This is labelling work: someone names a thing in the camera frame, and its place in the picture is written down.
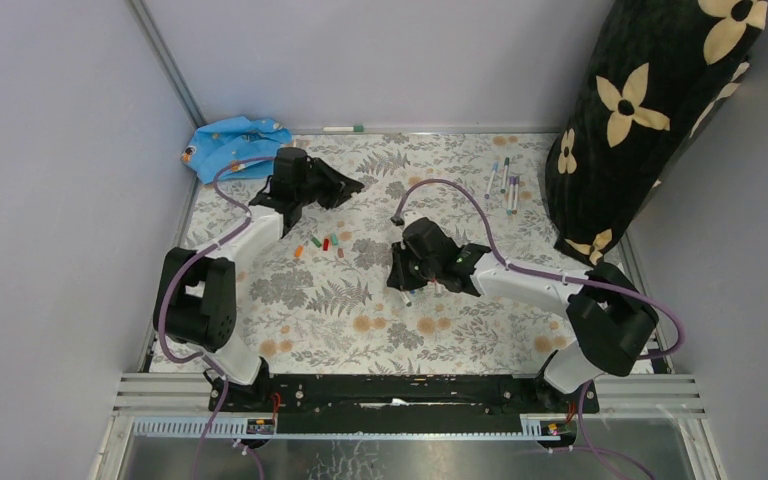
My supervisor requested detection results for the light blue cap marker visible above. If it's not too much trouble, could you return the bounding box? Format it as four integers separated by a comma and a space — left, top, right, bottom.
484, 161, 499, 199

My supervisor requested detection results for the black floral plush pillow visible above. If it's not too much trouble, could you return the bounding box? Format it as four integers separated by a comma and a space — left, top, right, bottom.
544, 0, 768, 265

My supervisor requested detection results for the green-capped marker by wall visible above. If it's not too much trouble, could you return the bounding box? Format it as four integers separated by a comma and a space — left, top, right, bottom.
322, 125, 365, 133

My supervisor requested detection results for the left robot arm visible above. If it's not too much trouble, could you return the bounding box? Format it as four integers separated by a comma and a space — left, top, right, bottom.
153, 147, 365, 411

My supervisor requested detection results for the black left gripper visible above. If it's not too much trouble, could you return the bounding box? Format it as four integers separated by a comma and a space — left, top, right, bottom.
294, 158, 363, 211

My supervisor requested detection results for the blue patterned cloth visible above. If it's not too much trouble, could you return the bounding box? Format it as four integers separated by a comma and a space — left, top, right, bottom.
180, 116, 293, 184

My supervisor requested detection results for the floral table mat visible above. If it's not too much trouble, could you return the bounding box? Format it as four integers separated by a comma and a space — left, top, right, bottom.
147, 132, 654, 376

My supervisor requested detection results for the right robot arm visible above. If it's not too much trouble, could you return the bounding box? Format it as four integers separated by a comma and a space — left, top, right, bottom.
386, 212, 659, 412

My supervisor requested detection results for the pale yellow cap marker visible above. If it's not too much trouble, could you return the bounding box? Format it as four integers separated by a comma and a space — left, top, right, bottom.
399, 291, 412, 307

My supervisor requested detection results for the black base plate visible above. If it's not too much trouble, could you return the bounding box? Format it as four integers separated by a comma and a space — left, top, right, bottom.
208, 374, 600, 434

